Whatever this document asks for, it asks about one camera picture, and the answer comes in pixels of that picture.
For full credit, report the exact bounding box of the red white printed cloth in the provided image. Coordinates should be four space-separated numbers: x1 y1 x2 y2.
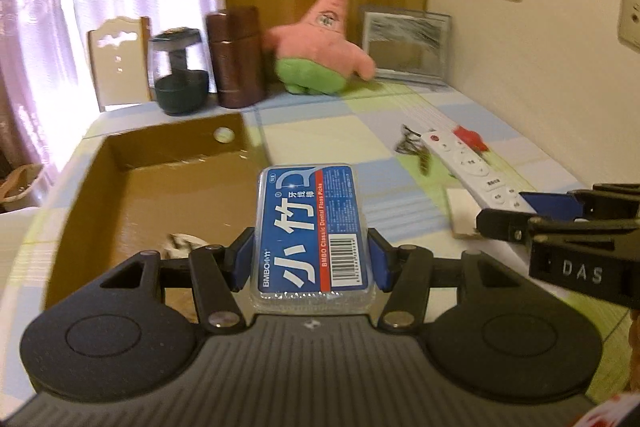
585 387 640 427

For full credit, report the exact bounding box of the red toy figure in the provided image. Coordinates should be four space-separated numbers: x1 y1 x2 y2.
454 126 490 154

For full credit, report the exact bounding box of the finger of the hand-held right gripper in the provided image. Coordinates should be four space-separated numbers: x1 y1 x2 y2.
475 209 640 247
520 183 640 220

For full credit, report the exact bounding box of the white bed sheet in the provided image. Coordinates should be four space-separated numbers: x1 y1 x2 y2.
0 207 43 293

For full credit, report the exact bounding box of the brown cardboard box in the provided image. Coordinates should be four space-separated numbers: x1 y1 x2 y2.
42 112 273 313

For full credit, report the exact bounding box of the white wall socket plate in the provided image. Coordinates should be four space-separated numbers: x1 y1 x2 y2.
618 0 640 52

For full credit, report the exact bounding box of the white remote control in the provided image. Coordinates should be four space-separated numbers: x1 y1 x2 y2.
421 131 536 214

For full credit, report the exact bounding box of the blue dental floss box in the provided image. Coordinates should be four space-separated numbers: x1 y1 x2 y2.
250 164 378 314

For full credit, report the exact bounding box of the grey picture frame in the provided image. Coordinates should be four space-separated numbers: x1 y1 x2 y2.
359 5 452 86

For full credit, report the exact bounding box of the white plug adapter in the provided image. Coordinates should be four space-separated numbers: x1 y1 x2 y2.
165 232 203 260

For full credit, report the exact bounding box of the white square tray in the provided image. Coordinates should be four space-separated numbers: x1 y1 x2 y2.
446 188 483 239

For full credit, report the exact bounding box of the pink starfish plush toy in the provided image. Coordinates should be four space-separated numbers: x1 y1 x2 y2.
263 0 378 96

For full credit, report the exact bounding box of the wicker basket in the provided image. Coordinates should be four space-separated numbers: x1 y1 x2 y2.
0 164 45 212

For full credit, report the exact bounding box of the white wooden chair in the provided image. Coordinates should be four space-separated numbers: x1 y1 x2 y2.
87 16 153 112

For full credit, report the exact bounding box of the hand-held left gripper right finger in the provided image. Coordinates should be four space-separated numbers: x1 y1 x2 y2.
367 229 526 335

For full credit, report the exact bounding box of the dark glass jar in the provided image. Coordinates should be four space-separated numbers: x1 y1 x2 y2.
148 27 210 116

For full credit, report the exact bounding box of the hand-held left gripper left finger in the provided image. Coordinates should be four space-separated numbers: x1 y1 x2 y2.
100 227 256 335

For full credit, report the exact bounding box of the brown metal canister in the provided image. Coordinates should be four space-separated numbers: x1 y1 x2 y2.
205 6 266 108

